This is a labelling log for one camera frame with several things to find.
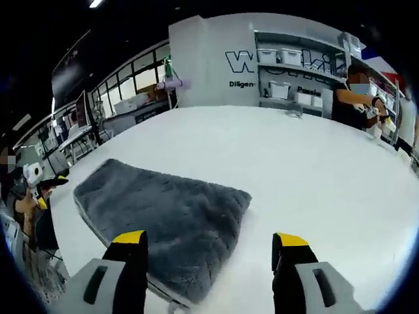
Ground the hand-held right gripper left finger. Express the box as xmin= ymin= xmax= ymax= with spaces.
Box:
xmin=64 ymin=230 xmax=149 ymax=314

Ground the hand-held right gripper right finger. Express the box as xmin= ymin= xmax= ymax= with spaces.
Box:
xmin=271 ymin=232 xmax=366 ymax=314

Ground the grey towel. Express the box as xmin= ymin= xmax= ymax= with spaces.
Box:
xmin=72 ymin=158 xmax=253 ymax=310

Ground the person's left hand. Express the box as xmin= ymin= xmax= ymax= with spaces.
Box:
xmin=15 ymin=192 xmax=40 ymax=220

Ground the white background desk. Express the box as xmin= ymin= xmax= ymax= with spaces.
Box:
xmin=58 ymin=126 xmax=102 ymax=161

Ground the black stand pole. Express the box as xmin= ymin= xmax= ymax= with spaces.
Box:
xmin=84 ymin=91 xmax=102 ymax=145

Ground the computer monitor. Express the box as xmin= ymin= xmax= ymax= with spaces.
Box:
xmin=75 ymin=90 xmax=89 ymax=127

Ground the grey equipment cabinet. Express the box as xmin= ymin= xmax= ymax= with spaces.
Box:
xmin=103 ymin=104 xmax=171 ymax=135

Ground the large white plastic crate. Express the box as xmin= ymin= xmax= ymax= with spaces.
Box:
xmin=113 ymin=96 xmax=145 ymax=114

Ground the white table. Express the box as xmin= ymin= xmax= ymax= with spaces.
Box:
xmin=48 ymin=105 xmax=419 ymax=314

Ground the purple roll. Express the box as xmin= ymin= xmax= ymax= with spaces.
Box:
xmin=156 ymin=79 xmax=191 ymax=90

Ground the small grey cloth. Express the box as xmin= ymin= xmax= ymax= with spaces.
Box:
xmin=284 ymin=103 xmax=304 ymax=118

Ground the white lidded storage bin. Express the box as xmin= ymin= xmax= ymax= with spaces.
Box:
xmin=281 ymin=48 xmax=304 ymax=65
xmin=268 ymin=81 xmax=291 ymax=99
xmin=260 ymin=48 xmax=279 ymax=65

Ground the grey metal shelf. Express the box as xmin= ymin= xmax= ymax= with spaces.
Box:
xmin=253 ymin=31 xmax=407 ymax=145

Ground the red blue wall banner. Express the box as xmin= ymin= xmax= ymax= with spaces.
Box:
xmin=363 ymin=45 xmax=403 ymax=76

